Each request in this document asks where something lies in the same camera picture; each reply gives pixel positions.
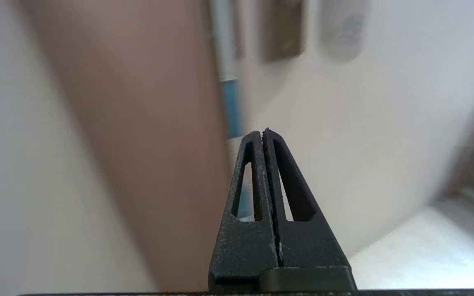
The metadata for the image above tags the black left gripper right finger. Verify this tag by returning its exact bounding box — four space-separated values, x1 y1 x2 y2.
263 128 352 270

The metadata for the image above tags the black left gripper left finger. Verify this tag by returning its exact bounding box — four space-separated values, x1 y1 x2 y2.
208 131 282 291

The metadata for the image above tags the blue do-not-disturb door hanger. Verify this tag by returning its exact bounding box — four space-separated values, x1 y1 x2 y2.
319 0 369 62

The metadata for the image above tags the white room door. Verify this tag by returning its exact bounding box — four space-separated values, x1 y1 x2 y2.
208 0 474 257

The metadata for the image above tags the brown door lock plate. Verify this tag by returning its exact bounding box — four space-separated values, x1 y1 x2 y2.
260 0 307 62

